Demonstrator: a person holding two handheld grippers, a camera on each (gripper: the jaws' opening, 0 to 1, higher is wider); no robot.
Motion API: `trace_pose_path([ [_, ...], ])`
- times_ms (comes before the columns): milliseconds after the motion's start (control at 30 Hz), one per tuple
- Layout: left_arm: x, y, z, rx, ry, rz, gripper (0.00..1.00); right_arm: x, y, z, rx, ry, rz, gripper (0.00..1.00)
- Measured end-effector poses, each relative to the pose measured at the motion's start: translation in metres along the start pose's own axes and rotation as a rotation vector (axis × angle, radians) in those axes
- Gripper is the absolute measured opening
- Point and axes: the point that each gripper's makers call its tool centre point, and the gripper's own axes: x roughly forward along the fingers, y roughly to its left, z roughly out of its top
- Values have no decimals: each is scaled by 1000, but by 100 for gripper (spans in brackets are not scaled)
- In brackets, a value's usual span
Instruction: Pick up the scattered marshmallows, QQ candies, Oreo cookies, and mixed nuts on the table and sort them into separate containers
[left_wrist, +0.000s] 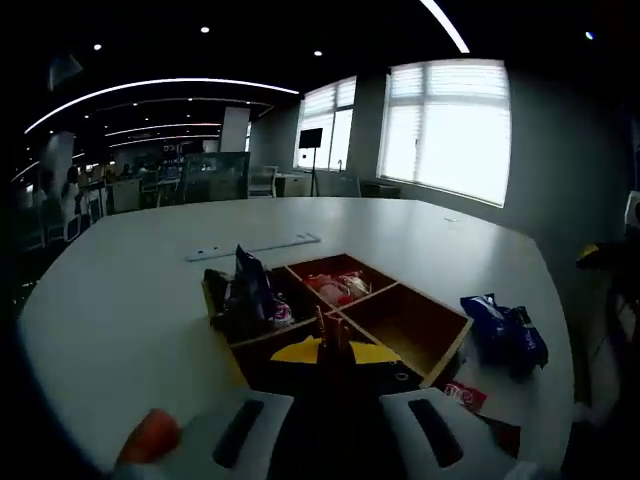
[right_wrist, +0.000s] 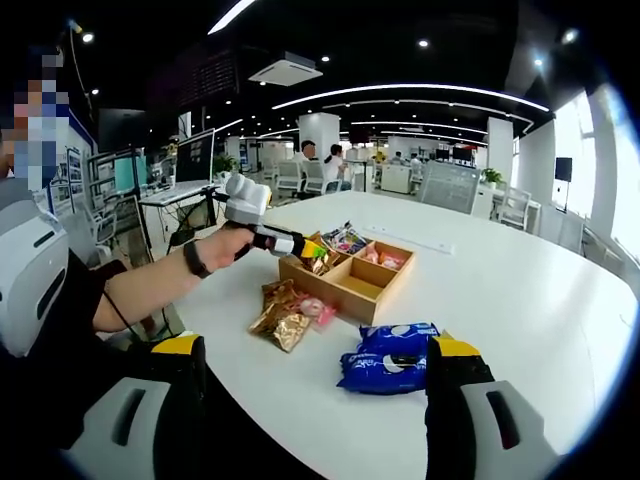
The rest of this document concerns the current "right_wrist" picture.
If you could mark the black wristband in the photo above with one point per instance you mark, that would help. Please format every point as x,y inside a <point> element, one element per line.
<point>196,261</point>

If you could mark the open silver laptop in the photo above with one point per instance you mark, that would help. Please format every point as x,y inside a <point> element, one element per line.
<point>195,155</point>

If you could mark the white table socket strip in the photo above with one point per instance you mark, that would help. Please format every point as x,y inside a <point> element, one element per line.
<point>415,240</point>

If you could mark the wooden four-compartment container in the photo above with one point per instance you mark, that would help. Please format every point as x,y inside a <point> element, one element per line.
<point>325,295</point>

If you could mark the straight ceiling light strip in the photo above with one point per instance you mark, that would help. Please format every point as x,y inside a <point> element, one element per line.
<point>230,17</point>

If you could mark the blue white wall display board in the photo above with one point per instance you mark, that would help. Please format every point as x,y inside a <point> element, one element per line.
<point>75,165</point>

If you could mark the golden mixed nuts packet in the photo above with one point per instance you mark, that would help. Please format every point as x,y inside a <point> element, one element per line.
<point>277,295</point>
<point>282,327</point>
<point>320,261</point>

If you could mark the black-legged laptop stand desk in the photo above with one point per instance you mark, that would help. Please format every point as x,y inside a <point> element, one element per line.
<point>210,220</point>

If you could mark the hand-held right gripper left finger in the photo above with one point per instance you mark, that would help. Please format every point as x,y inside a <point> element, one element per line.
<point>175,400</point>

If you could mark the white chest device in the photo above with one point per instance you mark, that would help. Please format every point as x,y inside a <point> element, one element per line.
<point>25,300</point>

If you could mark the large black screen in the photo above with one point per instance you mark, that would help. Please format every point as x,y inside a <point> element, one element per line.
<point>122,130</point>

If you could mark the long curved ceiling light strip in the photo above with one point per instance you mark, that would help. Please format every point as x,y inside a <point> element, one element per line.
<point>410,86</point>

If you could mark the white low cabinet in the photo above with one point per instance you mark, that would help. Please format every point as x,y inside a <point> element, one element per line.
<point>396,179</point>

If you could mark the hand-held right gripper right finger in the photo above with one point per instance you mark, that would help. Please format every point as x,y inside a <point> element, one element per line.
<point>445,400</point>

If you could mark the person's left hand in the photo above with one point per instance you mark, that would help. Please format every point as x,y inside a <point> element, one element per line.
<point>225,247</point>

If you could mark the black screen on tripod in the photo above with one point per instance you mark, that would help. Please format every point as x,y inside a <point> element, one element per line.
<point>563,168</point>

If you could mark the ceiling air conditioner vent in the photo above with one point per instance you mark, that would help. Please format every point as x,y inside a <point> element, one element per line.
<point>286,70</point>

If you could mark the narrow window with blinds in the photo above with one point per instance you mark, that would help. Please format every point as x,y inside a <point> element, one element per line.
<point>580,145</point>

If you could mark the white table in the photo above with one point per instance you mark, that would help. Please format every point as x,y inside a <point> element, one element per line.
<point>500,300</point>

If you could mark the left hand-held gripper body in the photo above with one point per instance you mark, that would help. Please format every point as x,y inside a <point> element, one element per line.
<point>247,200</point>

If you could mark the teal monitor screen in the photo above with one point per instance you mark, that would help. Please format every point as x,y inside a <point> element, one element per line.
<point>127,174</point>

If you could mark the blue cookies packet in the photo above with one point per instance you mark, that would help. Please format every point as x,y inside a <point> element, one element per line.
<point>385,367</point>
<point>400,334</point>

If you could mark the white office chair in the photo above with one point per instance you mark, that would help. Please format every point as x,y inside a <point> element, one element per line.
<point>290,175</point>
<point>515,207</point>
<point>317,177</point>

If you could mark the green potted plant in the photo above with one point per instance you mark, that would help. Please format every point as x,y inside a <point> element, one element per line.
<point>226,164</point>
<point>492,176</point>

